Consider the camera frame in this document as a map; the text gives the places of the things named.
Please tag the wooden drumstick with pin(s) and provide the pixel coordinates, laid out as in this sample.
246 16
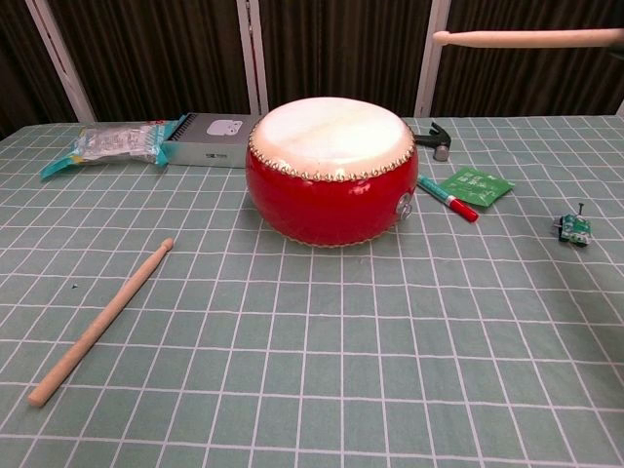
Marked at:
526 38
102 322

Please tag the red drum with white skin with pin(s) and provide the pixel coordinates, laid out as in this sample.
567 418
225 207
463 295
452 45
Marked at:
322 205

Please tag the green checked tablecloth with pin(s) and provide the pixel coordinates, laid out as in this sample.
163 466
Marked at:
312 351

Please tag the grey earbuds box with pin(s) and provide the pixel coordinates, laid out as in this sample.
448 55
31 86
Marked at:
214 144

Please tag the green marker with red cap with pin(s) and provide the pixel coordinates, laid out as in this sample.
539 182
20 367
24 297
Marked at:
446 196

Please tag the black and red claw hammer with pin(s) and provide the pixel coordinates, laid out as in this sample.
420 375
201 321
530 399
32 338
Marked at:
435 138

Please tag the green foil sachet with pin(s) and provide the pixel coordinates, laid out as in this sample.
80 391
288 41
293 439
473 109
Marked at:
480 185

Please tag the clear teal snack bag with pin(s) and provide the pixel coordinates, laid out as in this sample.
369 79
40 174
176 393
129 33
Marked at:
109 144

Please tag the small green circuit board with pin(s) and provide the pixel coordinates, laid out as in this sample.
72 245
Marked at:
575 228

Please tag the white partition post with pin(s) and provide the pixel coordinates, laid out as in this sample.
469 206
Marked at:
429 73
63 63
253 58

